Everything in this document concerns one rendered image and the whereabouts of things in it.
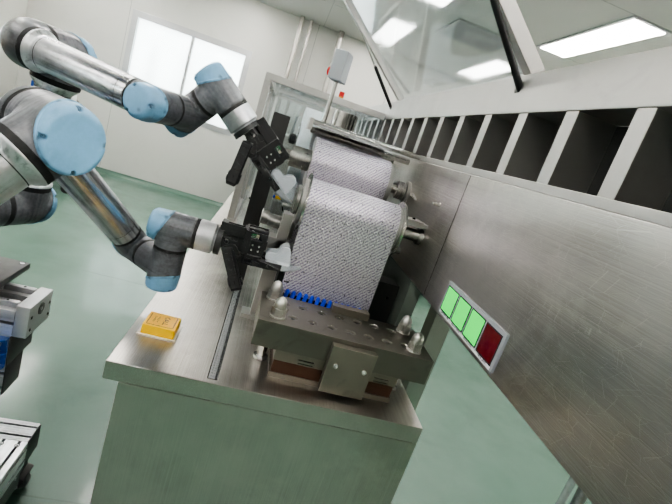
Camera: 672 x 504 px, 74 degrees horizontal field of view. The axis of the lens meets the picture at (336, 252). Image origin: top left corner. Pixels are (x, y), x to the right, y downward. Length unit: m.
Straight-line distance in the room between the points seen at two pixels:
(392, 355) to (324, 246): 0.31
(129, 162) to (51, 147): 6.14
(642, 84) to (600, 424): 0.43
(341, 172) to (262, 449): 0.75
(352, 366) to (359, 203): 0.39
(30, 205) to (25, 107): 0.61
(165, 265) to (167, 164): 5.77
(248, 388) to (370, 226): 0.47
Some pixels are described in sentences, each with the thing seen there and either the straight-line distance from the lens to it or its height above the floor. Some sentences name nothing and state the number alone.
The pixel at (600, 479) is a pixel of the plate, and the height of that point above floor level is 1.17.
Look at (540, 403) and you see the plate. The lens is 0.68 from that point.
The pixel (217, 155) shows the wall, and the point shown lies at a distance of 6.69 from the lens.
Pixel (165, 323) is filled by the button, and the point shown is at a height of 0.92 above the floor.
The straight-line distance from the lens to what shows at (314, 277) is 1.11.
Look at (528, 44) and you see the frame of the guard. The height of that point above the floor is 1.71.
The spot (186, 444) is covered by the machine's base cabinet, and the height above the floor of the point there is 0.75.
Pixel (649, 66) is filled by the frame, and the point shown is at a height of 1.63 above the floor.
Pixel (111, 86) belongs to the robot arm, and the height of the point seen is 1.37.
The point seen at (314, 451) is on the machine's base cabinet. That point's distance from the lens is 1.04.
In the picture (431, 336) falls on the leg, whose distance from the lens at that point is 1.40.
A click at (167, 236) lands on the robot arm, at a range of 1.08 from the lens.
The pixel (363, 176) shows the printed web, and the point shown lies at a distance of 1.31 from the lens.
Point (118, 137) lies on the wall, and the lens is 6.99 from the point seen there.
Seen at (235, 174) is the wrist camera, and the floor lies 1.27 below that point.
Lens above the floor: 1.41
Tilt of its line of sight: 13 degrees down
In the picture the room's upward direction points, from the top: 19 degrees clockwise
